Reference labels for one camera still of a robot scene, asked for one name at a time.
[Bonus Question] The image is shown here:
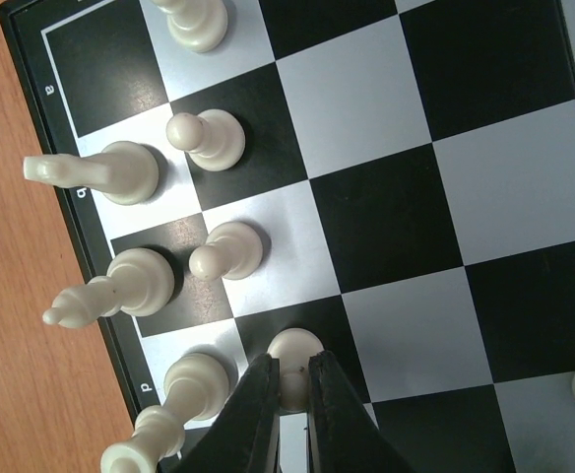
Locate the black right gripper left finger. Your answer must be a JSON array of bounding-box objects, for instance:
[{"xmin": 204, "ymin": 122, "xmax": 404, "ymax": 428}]
[{"xmin": 172, "ymin": 354, "xmax": 280, "ymax": 473}]

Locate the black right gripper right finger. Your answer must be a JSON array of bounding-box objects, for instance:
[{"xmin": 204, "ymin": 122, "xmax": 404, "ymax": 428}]
[{"xmin": 308, "ymin": 351, "xmax": 413, "ymax": 472}]

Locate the white queen chess piece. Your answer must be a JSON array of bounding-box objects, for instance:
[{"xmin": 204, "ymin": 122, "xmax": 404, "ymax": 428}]
[{"xmin": 100, "ymin": 353, "xmax": 230, "ymax": 473}]

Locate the white pawn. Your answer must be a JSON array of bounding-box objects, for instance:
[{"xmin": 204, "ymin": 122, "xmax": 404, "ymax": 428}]
[
  {"xmin": 189, "ymin": 222, "xmax": 263, "ymax": 281},
  {"xmin": 165, "ymin": 109, "xmax": 245, "ymax": 171},
  {"xmin": 267, "ymin": 328, "xmax": 324, "ymax": 413},
  {"xmin": 154, "ymin": 0, "xmax": 228, "ymax": 53}
]

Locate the white bishop chess piece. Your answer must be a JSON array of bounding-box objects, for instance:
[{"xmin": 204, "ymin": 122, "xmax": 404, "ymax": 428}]
[{"xmin": 42, "ymin": 248, "xmax": 175, "ymax": 329}]

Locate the black silver chess board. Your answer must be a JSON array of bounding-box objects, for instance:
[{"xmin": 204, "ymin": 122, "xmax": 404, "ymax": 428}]
[{"xmin": 0, "ymin": 1, "xmax": 575, "ymax": 472}]

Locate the white knight chess piece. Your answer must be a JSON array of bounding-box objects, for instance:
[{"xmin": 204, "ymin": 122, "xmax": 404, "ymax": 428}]
[{"xmin": 23, "ymin": 141, "xmax": 160, "ymax": 206}]

